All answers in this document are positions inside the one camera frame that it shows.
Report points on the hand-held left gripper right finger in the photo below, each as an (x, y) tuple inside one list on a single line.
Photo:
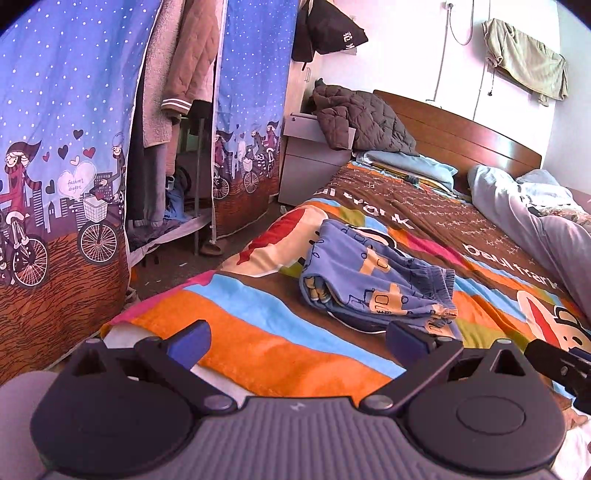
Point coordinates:
[(406, 344)]

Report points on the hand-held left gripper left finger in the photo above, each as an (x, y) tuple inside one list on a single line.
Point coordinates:
[(189, 341)]

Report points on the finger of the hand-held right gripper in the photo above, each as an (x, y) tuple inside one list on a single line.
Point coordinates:
[(554, 369)]

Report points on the blue printed pants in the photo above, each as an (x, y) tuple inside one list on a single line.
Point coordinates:
[(369, 277)]

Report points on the colourful striped printed blanket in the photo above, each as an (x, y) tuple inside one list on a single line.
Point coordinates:
[(277, 318)]

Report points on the brown slipper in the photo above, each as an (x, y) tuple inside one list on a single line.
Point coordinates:
[(212, 248)]

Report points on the light grey quilt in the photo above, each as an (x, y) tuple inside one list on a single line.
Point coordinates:
[(554, 235)]

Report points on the blue cloth in wardrobe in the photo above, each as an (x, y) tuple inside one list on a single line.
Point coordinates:
[(178, 205)]

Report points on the floral pillow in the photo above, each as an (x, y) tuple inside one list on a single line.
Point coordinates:
[(565, 213)]

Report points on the dark grey hanging trousers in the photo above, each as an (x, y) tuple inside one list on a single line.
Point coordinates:
[(147, 184)]

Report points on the light blue pillow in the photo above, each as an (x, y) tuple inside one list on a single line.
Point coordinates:
[(411, 166)]

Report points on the grey nightstand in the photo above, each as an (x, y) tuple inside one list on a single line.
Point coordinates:
[(304, 161)]

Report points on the wooden headboard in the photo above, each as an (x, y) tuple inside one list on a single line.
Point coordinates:
[(461, 134)]

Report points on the brown puffer jacket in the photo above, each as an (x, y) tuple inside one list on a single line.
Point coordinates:
[(364, 120)]

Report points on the blue cartoon wardrobe curtain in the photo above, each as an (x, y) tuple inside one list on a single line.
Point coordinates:
[(64, 115)]

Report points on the beige fleece coat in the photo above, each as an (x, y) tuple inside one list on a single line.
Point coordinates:
[(157, 83)]

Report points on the pink-brown quilted jacket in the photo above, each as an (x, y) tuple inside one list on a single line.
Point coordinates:
[(194, 60)]

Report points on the green hanging cloth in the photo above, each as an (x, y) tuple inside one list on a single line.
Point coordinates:
[(526, 60)]

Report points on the black hanging bag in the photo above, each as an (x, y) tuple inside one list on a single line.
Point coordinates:
[(337, 27)]

